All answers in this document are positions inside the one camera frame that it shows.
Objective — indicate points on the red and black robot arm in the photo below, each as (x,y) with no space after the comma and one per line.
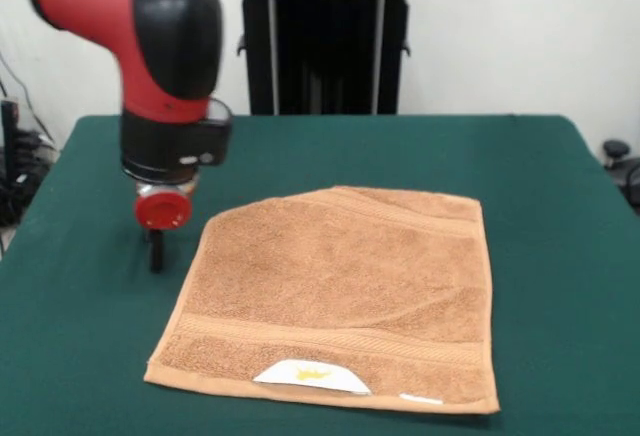
(150,56)

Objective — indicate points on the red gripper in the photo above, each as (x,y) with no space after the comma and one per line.
(162,211)

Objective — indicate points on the dark green table cloth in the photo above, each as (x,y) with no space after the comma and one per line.
(75,331)

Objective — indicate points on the black office chair base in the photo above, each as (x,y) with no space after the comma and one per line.
(616,148)

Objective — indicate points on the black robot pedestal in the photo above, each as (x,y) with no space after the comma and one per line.
(325,56)

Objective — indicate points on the tan terry towel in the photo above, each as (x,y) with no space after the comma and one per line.
(350,281)

